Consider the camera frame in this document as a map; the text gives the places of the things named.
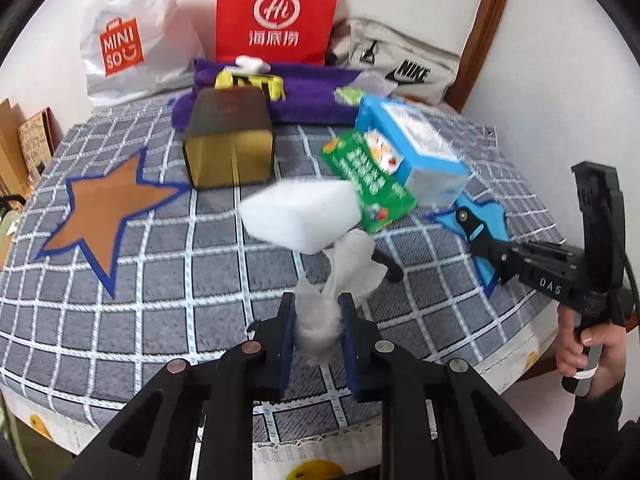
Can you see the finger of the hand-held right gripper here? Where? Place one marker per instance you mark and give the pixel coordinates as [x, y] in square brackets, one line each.
[475, 230]
[500, 270]

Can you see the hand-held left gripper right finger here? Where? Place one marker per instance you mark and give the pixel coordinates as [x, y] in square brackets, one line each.
[352, 347]

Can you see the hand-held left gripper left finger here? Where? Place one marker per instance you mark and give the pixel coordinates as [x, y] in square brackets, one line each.
[284, 345]

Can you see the blue tissue pack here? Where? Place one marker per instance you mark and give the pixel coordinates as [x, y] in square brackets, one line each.
[415, 145]

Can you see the green snack packet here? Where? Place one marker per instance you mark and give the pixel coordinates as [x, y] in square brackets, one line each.
[370, 195]

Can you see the white orange snack packet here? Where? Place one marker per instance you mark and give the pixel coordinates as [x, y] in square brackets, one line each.
[382, 155]

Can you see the white sponge block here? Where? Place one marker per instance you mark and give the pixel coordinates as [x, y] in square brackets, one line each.
[300, 215]

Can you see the pale green pack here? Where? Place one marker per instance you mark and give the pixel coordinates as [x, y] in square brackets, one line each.
[348, 95]

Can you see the yellow black pouch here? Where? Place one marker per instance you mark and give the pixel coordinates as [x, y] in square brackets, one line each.
[227, 80]

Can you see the small white soft item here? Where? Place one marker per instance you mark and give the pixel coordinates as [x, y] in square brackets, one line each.
[250, 64]

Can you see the person's right forearm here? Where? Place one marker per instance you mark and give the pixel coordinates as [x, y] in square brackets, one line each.
[600, 430]

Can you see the person's right hand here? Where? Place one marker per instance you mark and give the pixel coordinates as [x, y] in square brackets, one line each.
[607, 355]

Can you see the fruit print table cover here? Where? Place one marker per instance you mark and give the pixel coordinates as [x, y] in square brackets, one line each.
[300, 460]

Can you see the grey checked star tablecloth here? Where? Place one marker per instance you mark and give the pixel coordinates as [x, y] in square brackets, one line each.
[150, 285]

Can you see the grey waist bag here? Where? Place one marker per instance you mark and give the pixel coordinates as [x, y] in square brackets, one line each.
[400, 45]

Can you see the dark green tea tin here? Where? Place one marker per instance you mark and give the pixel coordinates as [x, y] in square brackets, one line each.
[230, 150]

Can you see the purple towel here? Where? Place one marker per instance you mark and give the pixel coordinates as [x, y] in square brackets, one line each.
[310, 105]

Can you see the red paper bag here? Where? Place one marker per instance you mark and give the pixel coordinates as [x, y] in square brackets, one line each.
[280, 10]

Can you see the patterned book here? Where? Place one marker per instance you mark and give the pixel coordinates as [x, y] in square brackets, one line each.
[35, 140]

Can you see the white plastic shopping bag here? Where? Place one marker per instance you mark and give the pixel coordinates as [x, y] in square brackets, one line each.
[135, 10]

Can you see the brown wooden door frame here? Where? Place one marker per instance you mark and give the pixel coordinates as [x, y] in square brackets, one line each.
[492, 25]

